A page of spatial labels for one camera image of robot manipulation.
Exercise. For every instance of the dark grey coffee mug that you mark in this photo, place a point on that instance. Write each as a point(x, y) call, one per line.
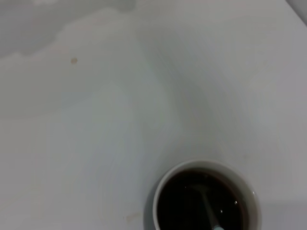
point(158, 191)

